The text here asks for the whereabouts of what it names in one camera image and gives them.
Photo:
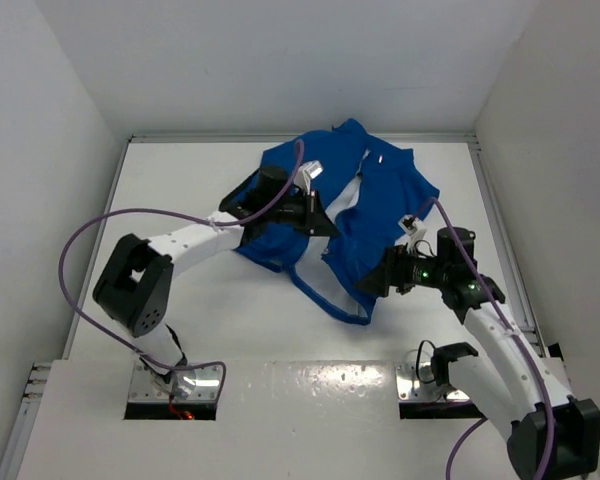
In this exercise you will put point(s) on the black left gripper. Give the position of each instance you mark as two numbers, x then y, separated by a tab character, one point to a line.
314	219

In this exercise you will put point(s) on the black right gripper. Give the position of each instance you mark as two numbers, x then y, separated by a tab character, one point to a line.
390	271

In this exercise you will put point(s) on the blue zip-up jacket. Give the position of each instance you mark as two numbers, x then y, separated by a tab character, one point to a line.
366	187

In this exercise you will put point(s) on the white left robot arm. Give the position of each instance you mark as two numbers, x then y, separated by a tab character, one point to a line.
134	287

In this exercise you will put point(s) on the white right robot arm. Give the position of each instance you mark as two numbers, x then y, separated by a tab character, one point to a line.
549	433

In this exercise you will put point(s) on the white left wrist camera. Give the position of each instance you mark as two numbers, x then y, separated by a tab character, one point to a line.
306	174

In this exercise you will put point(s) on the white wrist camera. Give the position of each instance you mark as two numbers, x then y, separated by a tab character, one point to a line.
413	227
306	174

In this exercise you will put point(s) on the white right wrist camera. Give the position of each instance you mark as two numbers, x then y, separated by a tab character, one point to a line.
413	227

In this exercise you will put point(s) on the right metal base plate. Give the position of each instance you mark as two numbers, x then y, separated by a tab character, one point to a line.
420	387

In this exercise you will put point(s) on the metal base plate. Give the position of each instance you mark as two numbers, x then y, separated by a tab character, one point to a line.
420	387
200	385

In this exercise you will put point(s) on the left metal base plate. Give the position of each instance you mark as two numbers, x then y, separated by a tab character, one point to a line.
200	385

